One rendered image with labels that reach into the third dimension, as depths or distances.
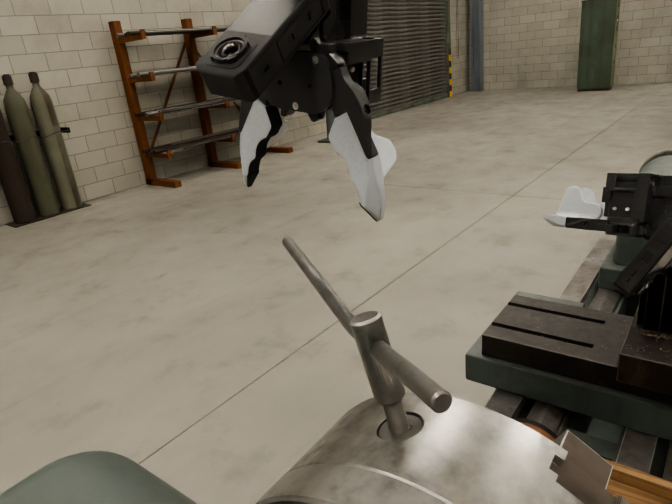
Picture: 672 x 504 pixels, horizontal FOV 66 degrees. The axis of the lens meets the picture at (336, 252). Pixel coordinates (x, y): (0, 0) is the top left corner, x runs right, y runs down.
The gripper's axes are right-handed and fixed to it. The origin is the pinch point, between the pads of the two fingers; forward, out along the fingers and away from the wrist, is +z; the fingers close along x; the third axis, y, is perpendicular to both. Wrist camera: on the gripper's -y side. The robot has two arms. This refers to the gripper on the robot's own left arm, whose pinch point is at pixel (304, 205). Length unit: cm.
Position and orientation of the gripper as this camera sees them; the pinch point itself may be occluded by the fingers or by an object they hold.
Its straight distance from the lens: 47.0
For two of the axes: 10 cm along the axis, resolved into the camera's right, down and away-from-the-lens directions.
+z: -0.1, 8.9, 4.6
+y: 5.5, -3.8, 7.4
